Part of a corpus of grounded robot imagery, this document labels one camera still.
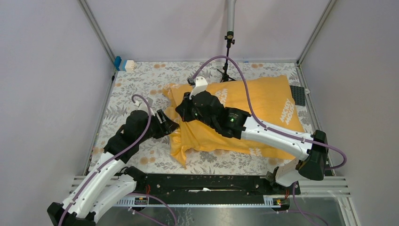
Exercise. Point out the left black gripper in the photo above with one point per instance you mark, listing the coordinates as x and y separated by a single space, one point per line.
166 127

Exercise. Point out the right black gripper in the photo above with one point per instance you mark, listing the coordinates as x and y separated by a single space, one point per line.
183 109

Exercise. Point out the orange pillowcase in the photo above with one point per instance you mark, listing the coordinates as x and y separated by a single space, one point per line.
271 100

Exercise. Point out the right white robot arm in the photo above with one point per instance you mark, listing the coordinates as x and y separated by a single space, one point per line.
309 150

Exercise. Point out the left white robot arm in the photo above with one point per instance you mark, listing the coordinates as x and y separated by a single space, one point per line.
92 199

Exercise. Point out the blue white box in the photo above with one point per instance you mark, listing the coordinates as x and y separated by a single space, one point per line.
124 65

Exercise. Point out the black tripod stand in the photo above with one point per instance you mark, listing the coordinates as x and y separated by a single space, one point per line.
229 37

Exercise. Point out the dark grey building plate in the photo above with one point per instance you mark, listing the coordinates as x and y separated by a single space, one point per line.
299 95

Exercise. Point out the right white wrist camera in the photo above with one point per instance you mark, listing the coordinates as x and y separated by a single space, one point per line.
199 85

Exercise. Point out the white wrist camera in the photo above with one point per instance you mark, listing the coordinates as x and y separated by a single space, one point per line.
199 85
141 105

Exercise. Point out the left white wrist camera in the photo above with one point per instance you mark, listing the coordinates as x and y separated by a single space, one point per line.
141 105

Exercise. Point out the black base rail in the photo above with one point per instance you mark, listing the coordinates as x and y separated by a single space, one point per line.
210 186

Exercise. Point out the white slotted cable duct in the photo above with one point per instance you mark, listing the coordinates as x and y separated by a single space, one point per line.
245 202

